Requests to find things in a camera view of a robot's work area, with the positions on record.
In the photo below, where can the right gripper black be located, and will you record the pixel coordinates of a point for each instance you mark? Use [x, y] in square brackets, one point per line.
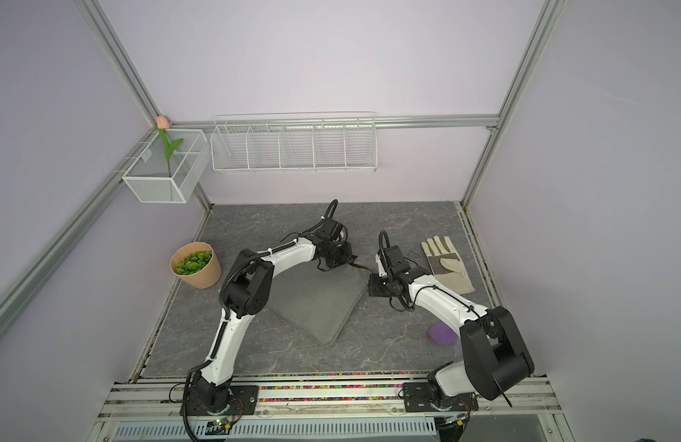
[373, 289]

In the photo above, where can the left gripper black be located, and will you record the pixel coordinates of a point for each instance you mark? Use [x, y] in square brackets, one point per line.
[347, 257]

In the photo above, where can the grey laptop bag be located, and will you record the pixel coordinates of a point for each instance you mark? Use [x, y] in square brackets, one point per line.
[318, 302]

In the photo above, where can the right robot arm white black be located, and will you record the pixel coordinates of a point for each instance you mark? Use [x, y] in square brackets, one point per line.
[494, 353]

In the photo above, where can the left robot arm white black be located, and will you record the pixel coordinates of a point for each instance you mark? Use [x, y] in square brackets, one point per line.
[245, 292]

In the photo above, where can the beige work glove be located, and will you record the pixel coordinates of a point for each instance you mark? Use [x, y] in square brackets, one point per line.
[446, 264]

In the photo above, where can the purple pink brush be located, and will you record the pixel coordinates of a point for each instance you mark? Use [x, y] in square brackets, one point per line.
[442, 334]

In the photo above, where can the potted green plant paper cup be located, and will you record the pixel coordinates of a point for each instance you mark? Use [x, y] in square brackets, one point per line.
[196, 264]

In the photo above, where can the white mesh box basket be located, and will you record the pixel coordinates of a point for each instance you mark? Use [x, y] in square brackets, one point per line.
[154, 179]

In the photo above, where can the pink artificial tulip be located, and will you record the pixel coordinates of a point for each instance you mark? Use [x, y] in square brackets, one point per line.
[170, 146]

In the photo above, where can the white wire wall shelf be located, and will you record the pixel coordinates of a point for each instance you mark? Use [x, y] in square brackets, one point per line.
[295, 142]

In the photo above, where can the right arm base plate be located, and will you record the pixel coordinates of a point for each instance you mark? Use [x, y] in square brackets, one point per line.
[424, 397]

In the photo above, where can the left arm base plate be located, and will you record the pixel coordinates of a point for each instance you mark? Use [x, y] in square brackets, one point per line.
[225, 400]

